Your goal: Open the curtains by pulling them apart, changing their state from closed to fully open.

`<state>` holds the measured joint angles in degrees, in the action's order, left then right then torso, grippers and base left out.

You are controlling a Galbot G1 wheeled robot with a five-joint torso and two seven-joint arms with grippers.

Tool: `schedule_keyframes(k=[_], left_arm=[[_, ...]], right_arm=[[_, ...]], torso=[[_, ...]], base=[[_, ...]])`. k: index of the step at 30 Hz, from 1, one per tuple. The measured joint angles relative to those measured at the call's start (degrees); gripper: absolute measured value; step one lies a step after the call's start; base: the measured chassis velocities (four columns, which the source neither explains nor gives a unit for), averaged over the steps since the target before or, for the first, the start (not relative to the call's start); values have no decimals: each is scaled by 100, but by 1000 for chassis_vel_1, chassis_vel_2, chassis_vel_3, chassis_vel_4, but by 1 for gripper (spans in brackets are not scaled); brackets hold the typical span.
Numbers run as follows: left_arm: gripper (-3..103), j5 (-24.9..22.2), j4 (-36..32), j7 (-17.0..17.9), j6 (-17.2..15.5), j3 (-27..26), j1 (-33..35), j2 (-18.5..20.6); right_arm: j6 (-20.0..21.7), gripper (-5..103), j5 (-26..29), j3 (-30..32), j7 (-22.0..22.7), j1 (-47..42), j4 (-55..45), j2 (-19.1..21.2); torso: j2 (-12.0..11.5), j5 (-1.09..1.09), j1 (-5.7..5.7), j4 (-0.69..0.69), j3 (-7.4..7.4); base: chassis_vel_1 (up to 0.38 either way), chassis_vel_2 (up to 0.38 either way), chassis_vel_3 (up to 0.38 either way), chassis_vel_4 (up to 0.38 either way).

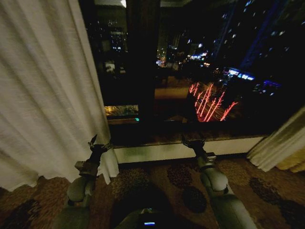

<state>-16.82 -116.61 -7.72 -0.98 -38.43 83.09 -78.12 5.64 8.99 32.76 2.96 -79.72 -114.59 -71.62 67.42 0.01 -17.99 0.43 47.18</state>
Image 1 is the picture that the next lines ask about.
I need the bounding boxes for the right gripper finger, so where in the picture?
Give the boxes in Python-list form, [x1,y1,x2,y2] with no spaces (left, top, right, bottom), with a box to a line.
[181,134,192,147]

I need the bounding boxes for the white sheer curtain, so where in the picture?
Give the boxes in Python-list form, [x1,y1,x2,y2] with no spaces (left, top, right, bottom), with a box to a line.
[0,0,120,192]

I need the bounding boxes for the white window ledge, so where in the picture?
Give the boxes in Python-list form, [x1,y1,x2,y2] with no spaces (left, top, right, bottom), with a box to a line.
[112,135,265,164]

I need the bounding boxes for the beige pleated curtain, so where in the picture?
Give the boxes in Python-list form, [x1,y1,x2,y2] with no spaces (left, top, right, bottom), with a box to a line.
[246,104,305,173]

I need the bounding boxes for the robot front shell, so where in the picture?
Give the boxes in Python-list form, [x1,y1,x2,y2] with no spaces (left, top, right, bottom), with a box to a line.
[113,207,184,229]

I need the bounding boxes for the yellow thick drape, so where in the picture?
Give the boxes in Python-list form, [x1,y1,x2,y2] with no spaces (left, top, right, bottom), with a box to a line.
[275,147,305,174]

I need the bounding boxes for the dark window frame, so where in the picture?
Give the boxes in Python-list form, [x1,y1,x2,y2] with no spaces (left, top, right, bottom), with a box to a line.
[78,0,305,146]

